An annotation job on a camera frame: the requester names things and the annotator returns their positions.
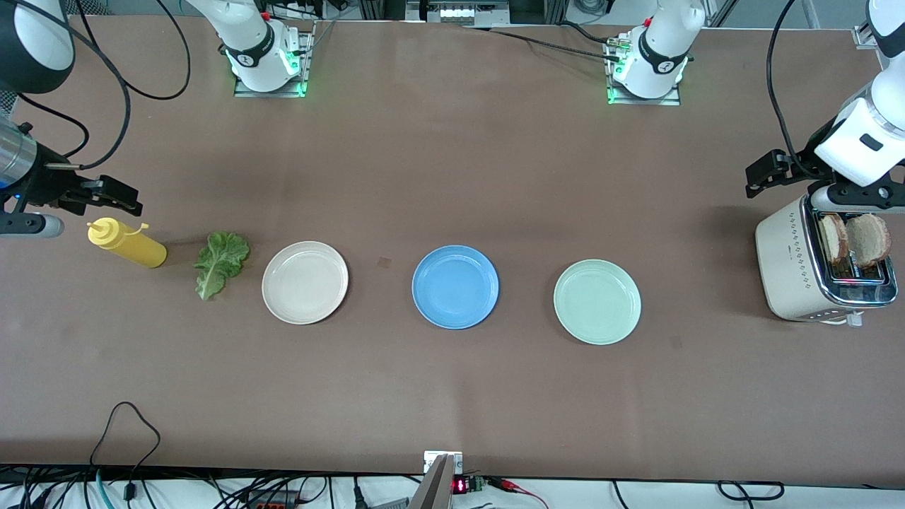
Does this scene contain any yellow squeeze bottle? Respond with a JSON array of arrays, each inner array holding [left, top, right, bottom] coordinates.
[[87, 217, 169, 270]]

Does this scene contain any toast bread slice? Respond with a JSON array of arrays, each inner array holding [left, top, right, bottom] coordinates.
[[818, 212, 850, 264], [846, 213, 894, 269]]

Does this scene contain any green lettuce leaf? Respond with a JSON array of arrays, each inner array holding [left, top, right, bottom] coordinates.
[[194, 231, 251, 302]]

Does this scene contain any beige round plate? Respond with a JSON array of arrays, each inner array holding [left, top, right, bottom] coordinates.
[[262, 241, 349, 326]]

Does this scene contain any pale green round plate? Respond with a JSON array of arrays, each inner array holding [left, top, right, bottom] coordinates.
[[553, 259, 643, 346]]

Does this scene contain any blue round plate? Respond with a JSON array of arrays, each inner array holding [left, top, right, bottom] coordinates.
[[411, 245, 500, 330]]

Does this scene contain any cream steel toaster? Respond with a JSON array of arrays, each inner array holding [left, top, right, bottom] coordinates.
[[754, 189, 899, 327]]

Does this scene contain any grey electronics box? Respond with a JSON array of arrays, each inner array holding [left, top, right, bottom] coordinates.
[[406, 0, 511, 26]]

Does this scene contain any red black clip lead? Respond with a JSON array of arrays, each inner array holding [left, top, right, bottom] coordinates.
[[486, 476, 551, 509]]

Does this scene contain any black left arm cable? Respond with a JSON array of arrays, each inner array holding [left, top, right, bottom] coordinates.
[[766, 0, 815, 179]]

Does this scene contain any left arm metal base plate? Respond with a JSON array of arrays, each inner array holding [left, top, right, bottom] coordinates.
[[605, 35, 684, 107]]

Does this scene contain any thin black looped cable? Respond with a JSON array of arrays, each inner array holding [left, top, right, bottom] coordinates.
[[88, 401, 163, 499]]

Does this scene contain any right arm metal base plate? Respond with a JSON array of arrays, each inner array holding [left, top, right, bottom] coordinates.
[[233, 21, 316, 99]]

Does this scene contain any black base power cable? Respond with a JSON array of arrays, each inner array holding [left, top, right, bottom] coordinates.
[[458, 24, 624, 62]]

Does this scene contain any black coiled cable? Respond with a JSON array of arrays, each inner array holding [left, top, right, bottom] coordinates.
[[717, 480, 786, 502]]

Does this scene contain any white metal mount bracket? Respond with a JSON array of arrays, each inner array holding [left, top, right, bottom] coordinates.
[[424, 450, 464, 474]]

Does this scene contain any aluminium profile post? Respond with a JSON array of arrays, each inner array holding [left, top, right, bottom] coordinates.
[[408, 455, 455, 509]]

